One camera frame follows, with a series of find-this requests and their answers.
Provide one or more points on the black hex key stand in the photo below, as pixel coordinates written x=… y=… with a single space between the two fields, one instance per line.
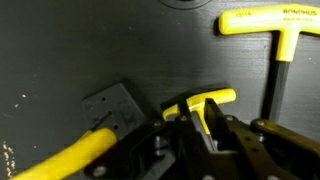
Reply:
x=116 y=107

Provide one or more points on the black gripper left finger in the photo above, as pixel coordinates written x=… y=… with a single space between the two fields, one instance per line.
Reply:
x=184 y=119

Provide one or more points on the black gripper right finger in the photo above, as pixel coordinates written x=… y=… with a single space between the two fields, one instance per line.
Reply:
x=215 y=120

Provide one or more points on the short yellow hex key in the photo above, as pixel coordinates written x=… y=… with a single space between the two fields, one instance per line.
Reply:
x=196 y=104

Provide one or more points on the large lying yellow hex key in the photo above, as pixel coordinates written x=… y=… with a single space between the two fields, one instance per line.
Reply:
x=289 y=20

